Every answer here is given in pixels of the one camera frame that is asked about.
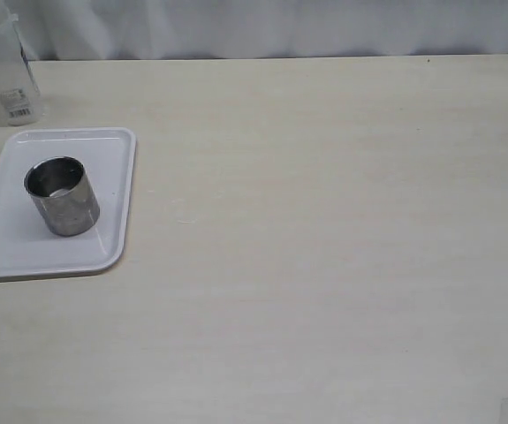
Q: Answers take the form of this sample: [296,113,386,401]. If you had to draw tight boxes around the stainless steel cup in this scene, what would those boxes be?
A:
[24,156,101,237]

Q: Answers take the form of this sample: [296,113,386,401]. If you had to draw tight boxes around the clear plastic bottle with label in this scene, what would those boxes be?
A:
[0,1,42,126]

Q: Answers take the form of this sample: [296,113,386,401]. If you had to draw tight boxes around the white plastic tray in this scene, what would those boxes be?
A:
[0,127,137,280]

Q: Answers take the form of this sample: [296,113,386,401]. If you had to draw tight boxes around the white backdrop curtain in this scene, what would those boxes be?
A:
[7,1,508,60]

